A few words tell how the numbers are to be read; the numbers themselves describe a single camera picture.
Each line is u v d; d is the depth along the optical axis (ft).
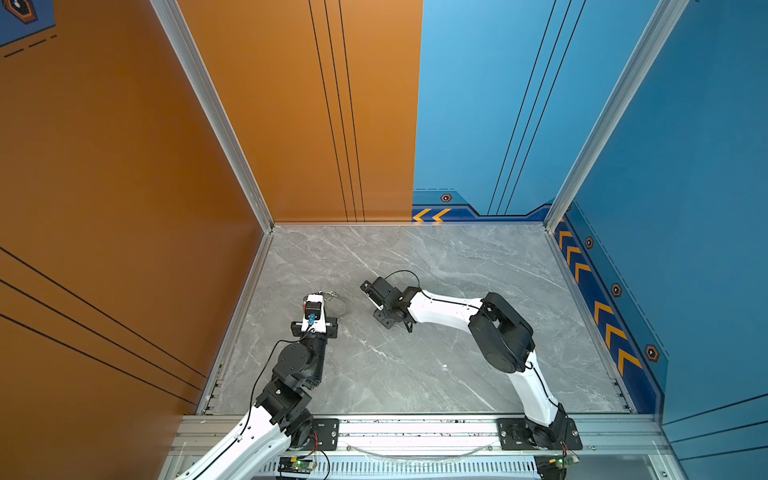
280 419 1.78
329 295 2.40
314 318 1.93
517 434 2.38
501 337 1.77
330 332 2.19
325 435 2.43
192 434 2.47
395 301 2.39
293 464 2.33
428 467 2.29
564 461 2.28
